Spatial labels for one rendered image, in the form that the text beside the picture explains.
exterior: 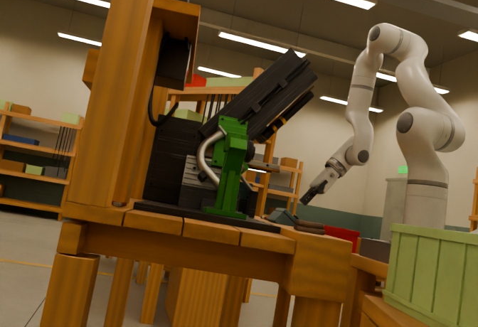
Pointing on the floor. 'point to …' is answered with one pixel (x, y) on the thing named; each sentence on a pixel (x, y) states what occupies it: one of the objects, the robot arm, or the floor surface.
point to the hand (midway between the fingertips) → (306, 199)
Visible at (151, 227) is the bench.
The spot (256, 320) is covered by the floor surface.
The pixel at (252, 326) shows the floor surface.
